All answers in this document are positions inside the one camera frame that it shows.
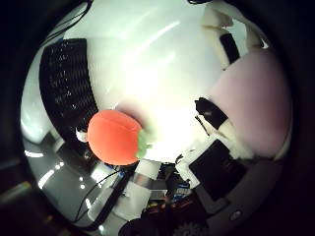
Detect pink plush animal toy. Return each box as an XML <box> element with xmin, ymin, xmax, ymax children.
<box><xmin>209</xmin><ymin>48</ymin><xmax>293</xmax><ymax>159</ymax></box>

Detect orange plush fruit toy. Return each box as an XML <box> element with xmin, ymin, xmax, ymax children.
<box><xmin>76</xmin><ymin>109</ymin><xmax>156</xmax><ymax>167</ymax></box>

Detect black mesh basket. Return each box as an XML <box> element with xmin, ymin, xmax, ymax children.
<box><xmin>38</xmin><ymin>37</ymin><xmax>100</xmax><ymax>156</ymax></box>

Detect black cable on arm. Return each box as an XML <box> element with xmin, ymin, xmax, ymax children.
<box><xmin>72</xmin><ymin>168</ymin><xmax>123</xmax><ymax>224</ymax></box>

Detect thin black hanging cables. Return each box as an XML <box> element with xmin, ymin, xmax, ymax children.
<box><xmin>40</xmin><ymin>0</ymin><xmax>95</xmax><ymax>45</ymax></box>

